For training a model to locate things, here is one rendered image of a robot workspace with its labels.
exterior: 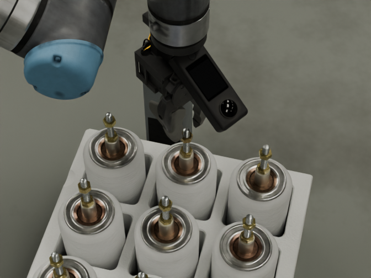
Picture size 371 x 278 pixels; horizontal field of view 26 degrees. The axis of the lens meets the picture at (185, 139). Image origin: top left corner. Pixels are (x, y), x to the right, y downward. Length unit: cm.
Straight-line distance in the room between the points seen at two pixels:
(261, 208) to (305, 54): 59
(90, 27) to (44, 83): 7
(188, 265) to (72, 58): 49
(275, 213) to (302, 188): 10
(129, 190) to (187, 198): 11
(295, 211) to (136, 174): 26
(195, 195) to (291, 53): 58
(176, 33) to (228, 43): 77
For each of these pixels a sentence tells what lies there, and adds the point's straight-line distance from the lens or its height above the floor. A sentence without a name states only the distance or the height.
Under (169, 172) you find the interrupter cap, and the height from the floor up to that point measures 25.
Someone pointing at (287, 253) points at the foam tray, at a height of 18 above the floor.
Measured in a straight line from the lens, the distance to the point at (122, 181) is 126.
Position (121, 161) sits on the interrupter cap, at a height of 25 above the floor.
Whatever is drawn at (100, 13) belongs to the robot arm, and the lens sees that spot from 87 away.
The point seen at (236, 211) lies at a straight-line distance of 125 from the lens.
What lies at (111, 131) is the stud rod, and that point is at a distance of 121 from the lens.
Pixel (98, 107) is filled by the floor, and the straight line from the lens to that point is 163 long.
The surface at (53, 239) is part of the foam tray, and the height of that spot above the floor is 18.
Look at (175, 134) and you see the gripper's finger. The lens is 113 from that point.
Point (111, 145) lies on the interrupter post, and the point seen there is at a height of 27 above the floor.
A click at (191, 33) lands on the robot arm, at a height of 57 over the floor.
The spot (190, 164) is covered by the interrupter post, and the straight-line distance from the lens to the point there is 122.
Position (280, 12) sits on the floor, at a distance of 180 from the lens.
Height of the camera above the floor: 129
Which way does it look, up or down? 55 degrees down
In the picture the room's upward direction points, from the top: straight up
